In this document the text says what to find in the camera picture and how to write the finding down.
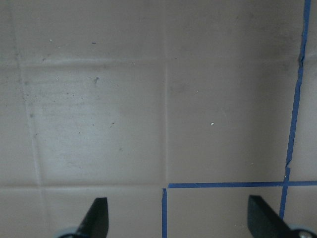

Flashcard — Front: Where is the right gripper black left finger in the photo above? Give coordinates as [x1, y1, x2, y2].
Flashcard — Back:
[55, 197, 109, 238]

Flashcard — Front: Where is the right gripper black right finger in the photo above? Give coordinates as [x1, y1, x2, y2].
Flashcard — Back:
[247, 195, 317, 238]

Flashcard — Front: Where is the short vertical blue tape line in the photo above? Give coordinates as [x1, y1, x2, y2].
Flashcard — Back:
[161, 188, 167, 238]

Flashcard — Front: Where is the horizontal blue tape line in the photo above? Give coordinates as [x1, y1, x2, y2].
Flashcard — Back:
[168, 181, 317, 189]

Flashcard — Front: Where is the long vertical blue tape line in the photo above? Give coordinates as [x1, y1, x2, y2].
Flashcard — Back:
[279, 0, 311, 219]

